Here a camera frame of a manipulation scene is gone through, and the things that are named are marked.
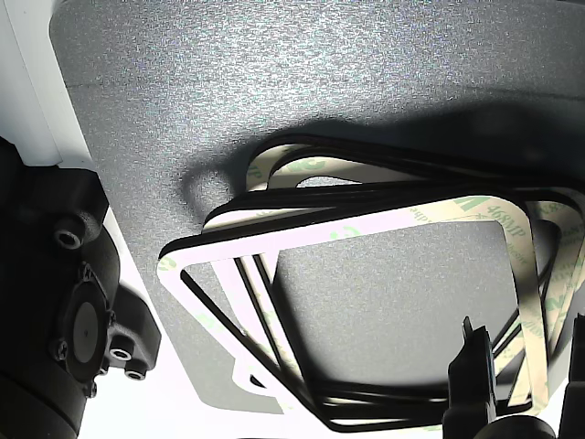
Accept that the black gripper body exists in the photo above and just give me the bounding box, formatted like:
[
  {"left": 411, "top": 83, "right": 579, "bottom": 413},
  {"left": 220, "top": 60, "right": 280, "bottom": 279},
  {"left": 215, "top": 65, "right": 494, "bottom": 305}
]
[{"left": 474, "top": 410, "right": 561, "bottom": 439}]

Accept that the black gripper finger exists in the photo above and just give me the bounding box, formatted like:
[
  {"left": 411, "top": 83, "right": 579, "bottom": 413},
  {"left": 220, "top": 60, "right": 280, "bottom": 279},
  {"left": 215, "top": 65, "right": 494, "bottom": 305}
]
[
  {"left": 441, "top": 314, "right": 500, "bottom": 439},
  {"left": 558, "top": 312, "right": 585, "bottom": 439}
]

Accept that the dark gray mat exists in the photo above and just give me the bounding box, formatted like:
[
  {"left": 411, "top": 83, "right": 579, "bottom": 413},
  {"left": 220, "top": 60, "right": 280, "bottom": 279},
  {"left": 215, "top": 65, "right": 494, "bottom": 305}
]
[{"left": 48, "top": 0, "right": 585, "bottom": 439}]

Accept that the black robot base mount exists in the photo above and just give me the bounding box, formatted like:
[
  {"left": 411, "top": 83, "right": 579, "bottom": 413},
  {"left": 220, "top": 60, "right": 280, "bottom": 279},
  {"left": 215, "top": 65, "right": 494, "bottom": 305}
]
[{"left": 0, "top": 132, "right": 164, "bottom": 439}]

